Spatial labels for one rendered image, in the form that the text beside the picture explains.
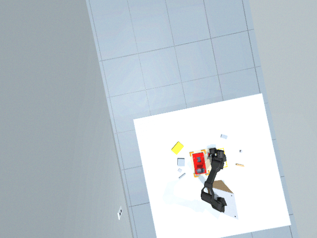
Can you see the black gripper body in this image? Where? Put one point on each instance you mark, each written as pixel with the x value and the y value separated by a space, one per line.
pixel 213 151

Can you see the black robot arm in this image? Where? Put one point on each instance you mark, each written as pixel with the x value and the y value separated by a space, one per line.
pixel 217 164

